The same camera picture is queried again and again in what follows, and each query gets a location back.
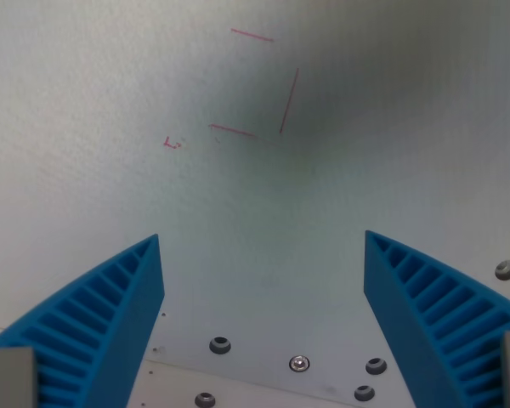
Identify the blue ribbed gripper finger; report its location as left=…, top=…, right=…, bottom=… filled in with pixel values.
left=363, top=229, right=510, bottom=408
left=0, top=233, right=166, bottom=408

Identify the shiny silver screw head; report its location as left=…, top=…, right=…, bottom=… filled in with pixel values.
left=288, top=354, right=311, bottom=374

